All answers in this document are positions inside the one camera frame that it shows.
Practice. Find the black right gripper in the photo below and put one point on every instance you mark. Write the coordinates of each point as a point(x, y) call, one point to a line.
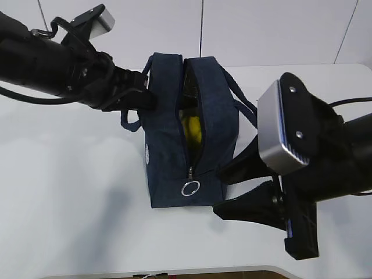
point(332, 173)

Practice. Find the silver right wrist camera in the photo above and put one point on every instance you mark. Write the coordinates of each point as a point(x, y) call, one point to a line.
point(287, 125)

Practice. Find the dark blue lunch bag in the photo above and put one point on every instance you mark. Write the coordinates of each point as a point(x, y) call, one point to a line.
point(179, 175)

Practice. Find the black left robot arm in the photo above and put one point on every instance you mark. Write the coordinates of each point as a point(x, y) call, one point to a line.
point(30, 58)

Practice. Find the yellow lemon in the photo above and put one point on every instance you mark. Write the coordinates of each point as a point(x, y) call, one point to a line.
point(192, 130)

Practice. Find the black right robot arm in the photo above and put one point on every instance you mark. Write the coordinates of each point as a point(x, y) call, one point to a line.
point(341, 167)

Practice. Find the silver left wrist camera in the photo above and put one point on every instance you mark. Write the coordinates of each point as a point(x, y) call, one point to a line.
point(94, 22)

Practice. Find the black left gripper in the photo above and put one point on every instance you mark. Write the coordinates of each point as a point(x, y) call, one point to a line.
point(91, 78)

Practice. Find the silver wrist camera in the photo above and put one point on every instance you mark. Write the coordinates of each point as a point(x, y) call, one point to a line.
point(287, 125)
point(94, 22)

